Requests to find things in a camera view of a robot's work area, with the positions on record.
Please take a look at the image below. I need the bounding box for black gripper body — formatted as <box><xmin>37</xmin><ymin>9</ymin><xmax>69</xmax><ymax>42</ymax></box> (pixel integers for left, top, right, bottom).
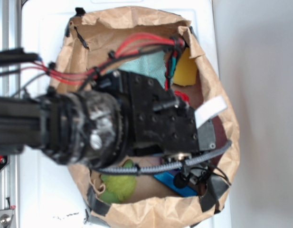
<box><xmin>95</xmin><ymin>70</ymin><xmax>216</xmax><ymax>156</ymax></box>

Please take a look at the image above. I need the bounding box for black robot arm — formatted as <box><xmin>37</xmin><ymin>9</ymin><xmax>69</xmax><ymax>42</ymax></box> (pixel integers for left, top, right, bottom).
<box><xmin>0</xmin><ymin>70</ymin><xmax>216</xmax><ymax>169</ymax></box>

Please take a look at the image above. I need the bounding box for crumpled red paper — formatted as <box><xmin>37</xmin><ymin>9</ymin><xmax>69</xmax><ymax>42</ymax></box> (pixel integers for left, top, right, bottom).
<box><xmin>174</xmin><ymin>90</ymin><xmax>189</xmax><ymax>104</ymax></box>

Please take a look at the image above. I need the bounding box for white tape label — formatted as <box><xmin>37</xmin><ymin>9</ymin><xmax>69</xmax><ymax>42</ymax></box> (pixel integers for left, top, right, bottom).
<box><xmin>194</xmin><ymin>95</ymin><xmax>227</xmax><ymax>129</ymax></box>

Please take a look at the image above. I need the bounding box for yellow sponge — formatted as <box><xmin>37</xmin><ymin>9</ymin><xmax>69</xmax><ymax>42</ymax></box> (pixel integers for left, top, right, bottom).
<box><xmin>173</xmin><ymin>47</ymin><xmax>198</xmax><ymax>86</ymax></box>

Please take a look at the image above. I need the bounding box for light blue microfiber cloth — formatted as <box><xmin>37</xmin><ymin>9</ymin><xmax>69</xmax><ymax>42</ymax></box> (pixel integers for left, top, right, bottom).
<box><xmin>107</xmin><ymin>51</ymin><xmax>166</xmax><ymax>88</ymax></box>

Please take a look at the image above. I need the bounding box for blue rectangular block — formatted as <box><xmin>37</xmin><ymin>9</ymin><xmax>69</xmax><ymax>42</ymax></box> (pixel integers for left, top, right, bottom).
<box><xmin>153</xmin><ymin>171</ymin><xmax>198</xmax><ymax>197</ymax></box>

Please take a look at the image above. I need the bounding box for brown paper-lined box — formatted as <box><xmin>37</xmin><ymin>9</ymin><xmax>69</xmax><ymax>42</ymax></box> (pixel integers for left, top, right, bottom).
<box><xmin>57</xmin><ymin>6</ymin><xmax>240</xmax><ymax>228</ymax></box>

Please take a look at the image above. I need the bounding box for green plush toy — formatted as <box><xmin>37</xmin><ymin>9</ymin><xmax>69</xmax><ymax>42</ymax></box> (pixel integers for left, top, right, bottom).
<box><xmin>99</xmin><ymin>174</ymin><xmax>137</xmax><ymax>204</ymax></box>

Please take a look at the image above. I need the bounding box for grey braided cable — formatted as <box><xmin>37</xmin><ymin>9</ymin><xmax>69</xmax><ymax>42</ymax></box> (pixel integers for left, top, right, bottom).
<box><xmin>94</xmin><ymin>139</ymin><xmax>232</xmax><ymax>177</ymax></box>

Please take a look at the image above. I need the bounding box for small black camera module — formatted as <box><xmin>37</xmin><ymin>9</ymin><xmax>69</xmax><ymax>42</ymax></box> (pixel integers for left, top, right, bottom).
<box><xmin>173</xmin><ymin>165</ymin><xmax>211</xmax><ymax>189</ymax></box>

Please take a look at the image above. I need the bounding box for black metal bracket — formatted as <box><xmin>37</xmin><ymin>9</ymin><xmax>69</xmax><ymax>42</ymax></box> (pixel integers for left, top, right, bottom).
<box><xmin>0</xmin><ymin>155</ymin><xmax>10</xmax><ymax>173</ymax></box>

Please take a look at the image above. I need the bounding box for red and black wire bundle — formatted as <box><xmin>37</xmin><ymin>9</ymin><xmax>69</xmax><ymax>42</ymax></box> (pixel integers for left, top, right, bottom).
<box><xmin>0</xmin><ymin>33</ymin><xmax>186</xmax><ymax>91</ymax></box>

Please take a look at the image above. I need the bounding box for silver corner bracket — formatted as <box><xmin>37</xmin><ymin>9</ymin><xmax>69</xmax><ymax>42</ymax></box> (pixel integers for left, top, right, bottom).
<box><xmin>0</xmin><ymin>209</ymin><xmax>14</xmax><ymax>228</ymax></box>

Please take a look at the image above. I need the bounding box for silver aluminium frame rail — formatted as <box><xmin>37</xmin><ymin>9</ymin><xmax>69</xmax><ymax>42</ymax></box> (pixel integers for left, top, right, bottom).
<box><xmin>0</xmin><ymin>0</ymin><xmax>21</xmax><ymax>228</ymax></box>

